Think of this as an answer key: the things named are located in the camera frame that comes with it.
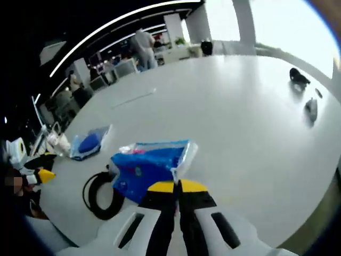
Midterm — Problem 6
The white office chair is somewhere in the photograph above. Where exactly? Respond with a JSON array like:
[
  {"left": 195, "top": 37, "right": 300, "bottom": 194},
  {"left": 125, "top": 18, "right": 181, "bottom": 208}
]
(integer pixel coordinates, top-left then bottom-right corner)
[
  {"left": 89, "top": 76, "right": 110, "bottom": 91},
  {"left": 113, "top": 58, "right": 138, "bottom": 78}
]

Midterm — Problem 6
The small black item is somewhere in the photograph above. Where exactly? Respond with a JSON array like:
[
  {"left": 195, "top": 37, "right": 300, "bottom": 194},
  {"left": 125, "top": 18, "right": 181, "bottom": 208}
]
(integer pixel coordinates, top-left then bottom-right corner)
[{"left": 289, "top": 67, "right": 312, "bottom": 91}]

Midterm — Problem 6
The white paper cup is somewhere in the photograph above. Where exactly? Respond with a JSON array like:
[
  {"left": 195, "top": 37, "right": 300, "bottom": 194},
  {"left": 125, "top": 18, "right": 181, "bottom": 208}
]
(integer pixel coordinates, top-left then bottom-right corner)
[{"left": 53, "top": 134, "right": 72, "bottom": 157}]

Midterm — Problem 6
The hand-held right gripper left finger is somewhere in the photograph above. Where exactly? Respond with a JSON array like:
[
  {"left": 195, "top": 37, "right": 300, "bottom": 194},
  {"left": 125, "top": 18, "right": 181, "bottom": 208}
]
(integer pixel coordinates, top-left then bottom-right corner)
[{"left": 54, "top": 180, "right": 178, "bottom": 256}]

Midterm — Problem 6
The black cable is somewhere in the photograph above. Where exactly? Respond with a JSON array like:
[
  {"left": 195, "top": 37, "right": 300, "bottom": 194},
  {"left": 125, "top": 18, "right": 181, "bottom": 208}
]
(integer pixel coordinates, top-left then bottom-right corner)
[{"left": 82, "top": 164, "right": 126, "bottom": 221}]

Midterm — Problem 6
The blue flowered tissue pack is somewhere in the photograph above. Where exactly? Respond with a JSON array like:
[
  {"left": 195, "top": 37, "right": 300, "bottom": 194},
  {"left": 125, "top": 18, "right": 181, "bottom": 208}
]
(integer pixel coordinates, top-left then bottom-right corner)
[{"left": 110, "top": 138, "right": 199, "bottom": 205}]

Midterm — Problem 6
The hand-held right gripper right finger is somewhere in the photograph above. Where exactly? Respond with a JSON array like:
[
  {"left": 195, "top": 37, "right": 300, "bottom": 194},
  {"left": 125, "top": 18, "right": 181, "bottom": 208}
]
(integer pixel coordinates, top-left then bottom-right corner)
[{"left": 177, "top": 179, "right": 294, "bottom": 256}]

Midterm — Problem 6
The person's own upper body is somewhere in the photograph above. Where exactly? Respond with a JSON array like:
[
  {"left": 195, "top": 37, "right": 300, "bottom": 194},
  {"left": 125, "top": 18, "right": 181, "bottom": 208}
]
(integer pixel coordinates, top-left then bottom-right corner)
[{"left": 5, "top": 183, "right": 50, "bottom": 221}]

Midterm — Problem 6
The bagged blue sponge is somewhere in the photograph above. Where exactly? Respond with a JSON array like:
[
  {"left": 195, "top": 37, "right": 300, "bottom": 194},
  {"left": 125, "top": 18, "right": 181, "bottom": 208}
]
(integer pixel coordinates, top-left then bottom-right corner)
[{"left": 69, "top": 124, "right": 114, "bottom": 161}]

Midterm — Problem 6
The dark grey oval item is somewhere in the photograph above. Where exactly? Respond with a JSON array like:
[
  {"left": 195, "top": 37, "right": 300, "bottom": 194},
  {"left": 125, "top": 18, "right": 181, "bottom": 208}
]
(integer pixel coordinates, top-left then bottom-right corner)
[{"left": 305, "top": 98, "right": 319, "bottom": 122}]

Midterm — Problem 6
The ceiling air vent panel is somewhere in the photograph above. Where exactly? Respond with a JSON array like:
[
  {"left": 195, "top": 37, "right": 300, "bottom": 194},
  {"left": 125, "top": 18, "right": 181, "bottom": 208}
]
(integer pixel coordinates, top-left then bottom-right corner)
[{"left": 39, "top": 39, "right": 67, "bottom": 66}]

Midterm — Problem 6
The black office chair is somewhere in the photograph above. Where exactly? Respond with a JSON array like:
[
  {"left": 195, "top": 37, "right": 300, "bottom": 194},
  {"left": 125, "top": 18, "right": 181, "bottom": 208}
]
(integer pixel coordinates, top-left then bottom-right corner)
[{"left": 200, "top": 39, "right": 214, "bottom": 57}]

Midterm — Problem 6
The long curved ceiling light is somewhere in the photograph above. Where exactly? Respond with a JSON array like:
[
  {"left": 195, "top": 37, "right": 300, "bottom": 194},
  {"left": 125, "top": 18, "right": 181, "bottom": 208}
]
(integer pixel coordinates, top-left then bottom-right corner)
[{"left": 49, "top": 0, "right": 205, "bottom": 78}]

